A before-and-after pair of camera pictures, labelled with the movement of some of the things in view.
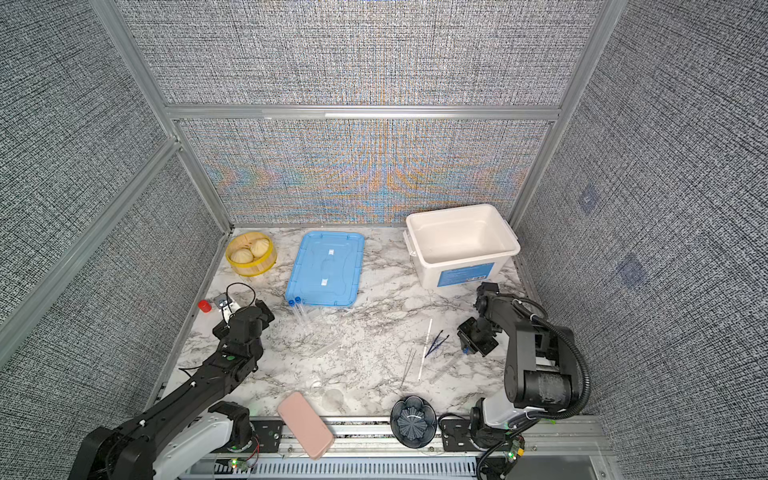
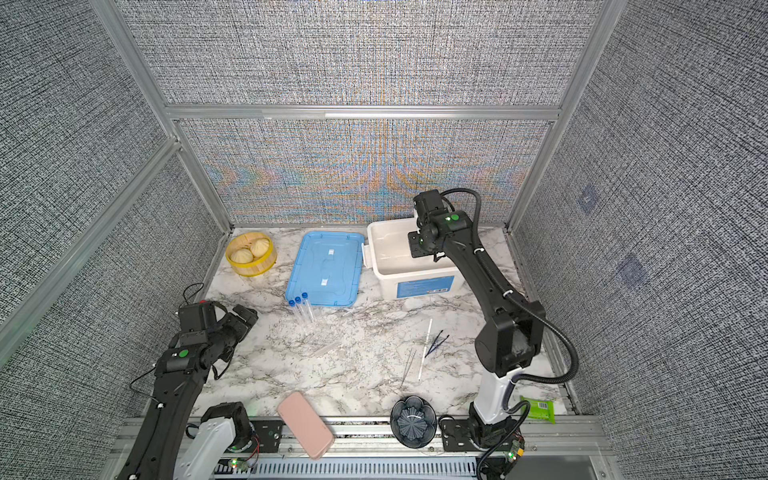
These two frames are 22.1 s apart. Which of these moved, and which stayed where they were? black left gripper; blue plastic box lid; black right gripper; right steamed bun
Moved: black right gripper
Stayed: black left gripper; blue plastic box lid; right steamed bun
